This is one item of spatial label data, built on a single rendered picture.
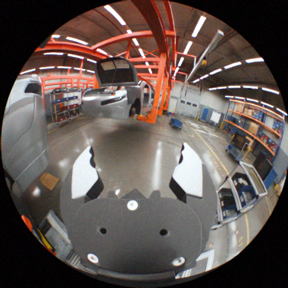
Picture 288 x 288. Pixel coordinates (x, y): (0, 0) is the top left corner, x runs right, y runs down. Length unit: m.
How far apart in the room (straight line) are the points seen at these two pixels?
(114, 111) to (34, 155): 1.70
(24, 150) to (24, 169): 0.17
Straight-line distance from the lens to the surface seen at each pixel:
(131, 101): 2.16
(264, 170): 5.38
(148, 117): 2.90
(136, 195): 1.05
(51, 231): 1.49
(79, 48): 3.85
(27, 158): 1.01
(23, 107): 0.94
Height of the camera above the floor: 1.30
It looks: 30 degrees down
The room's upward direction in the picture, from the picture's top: 9 degrees clockwise
